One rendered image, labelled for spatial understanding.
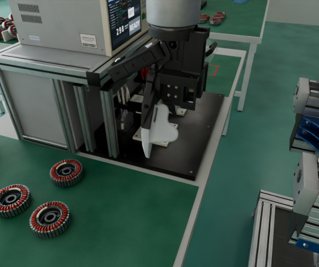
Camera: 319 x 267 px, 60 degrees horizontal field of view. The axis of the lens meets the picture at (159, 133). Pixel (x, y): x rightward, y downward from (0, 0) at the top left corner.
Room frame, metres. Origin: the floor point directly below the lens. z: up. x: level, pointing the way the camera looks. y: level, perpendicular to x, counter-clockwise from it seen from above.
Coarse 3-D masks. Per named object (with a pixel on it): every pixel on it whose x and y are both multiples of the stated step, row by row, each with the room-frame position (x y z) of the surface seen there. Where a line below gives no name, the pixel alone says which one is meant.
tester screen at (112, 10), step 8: (112, 0) 0.95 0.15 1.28; (120, 0) 1.00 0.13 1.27; (128, 0) 1.06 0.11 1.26; (136, 0) 1.12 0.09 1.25; (112, 8) 0.95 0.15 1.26; (120, 8) 1.00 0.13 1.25; (128, 8) 1.06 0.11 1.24; (112, 16) 0.94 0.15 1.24; (120, 16) 0.99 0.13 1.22; (136, 16) 1.12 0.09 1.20; (112, 24) 0.94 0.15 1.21; (120, 24) 0.99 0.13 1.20; (128, 24) 1.05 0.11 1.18; (112, 32) 0.93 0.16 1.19; (128, 32) 1.04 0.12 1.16; (136, 32) 1.11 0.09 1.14; (112, 40) 0.93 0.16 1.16; (112, 48) 0.92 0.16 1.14
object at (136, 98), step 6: (120, 96) 1.03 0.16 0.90; (132, 96) 0.98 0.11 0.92; (138, 96) 0.98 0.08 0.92; (114, 102) 0.98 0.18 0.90; (120, 102) 0.97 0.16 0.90; (132, 102) 0.94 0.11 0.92; (138, 102) 0.94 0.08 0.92; (120, 108) 0.96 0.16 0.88; (126, 108) 0.95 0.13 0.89; (132, 108) 0.94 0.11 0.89; (138, 108) 0.93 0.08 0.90; (120, 114) 0.97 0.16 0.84
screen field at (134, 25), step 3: (135, 18) 1.11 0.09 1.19; (138, 18) 1.13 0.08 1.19; (132, 21) 1.08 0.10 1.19; (135, 21) 1.10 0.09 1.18; (138, 21) 1.13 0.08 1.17; (129, 24) 1.06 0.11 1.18; (132, 24) 1.08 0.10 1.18; (135, 24) 1.10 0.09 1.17; (138, 24) 1.13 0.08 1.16; (129, 27) 1.05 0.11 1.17; (132, 27) 1.08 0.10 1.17; (135, 27) 1.10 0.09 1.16; (138, 27) 1.13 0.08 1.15; (129, 30) 1.05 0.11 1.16; (132, 30) 1.08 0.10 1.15; (135, 30) 1.10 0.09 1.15; (129, 33) 1.05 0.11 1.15; (132, 33) 1.08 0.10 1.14
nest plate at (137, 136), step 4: (172, 124) 0.99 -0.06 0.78; (176, 124) 0.99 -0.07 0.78; (140, 128) 0.96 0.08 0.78; (176, 128) 0.97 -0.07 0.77; (136, 132) 0.93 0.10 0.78; (140, 132) 0.93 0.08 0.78; (136, 136) 0.90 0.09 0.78; (140, 136) 0.90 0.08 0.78; (140, 140) 0.89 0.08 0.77; (156, 144) 0.86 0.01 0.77; (160, 144) 0.86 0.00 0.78; (164, 144) 0.85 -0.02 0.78; (168, 144) 0.86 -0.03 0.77
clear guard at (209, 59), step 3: (156, 39) 1.26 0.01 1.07; (207, 39) 1.28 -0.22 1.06; (207, 42) 1.25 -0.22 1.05; (210, 42) 1.28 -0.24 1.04; (207, 45) 1.23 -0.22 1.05; (207, 48) 1.21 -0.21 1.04; (216, 48) 1.28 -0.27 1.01; (216, 51) 1.26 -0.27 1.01; (210, 54) 1.19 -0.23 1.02; (213, 54) 1.21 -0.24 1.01; (207, 57) 1.14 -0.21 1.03; (210, 57) 1.16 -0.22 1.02; (207, 60) 1.12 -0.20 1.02; (210, 60) 1.14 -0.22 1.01
